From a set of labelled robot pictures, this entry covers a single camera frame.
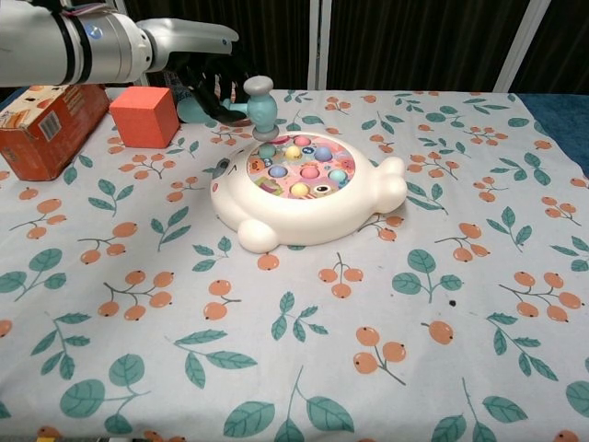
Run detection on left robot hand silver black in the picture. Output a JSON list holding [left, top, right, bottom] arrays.
[[140, 17, 250, 128]]

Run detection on blue toy hammer grey ends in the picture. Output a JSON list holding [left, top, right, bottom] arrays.
[[177, 76, 280, 143]]

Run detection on white whack-a-mole toy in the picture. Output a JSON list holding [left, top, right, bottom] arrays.
[[210, 133, 409, 252]]

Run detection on tall printed beverage can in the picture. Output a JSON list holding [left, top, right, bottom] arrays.
[[161, 68, 192, 122]]

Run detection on dark ribbed partition panel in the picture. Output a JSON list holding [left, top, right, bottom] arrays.
[[509, 0, 589, 96], [124, 0, 319, 91], [325, 0, 531, 94]]

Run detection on orange foam cube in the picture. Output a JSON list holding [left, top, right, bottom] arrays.
[[109, 86, 181, 149]]

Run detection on orange printed carton box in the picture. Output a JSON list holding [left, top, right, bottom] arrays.
[[0, 84, 112, 181]]

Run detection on floral orange fruit tablecloth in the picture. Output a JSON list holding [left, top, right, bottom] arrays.
[[0, 87, 589, 442]]

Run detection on dark blue table cover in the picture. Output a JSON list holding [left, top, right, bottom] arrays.
[[519, 93, 589, 179]]

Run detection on white partition frame post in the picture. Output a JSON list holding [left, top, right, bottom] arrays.
[[306, 0, 333, 91], [491, 0, 553, 94]]

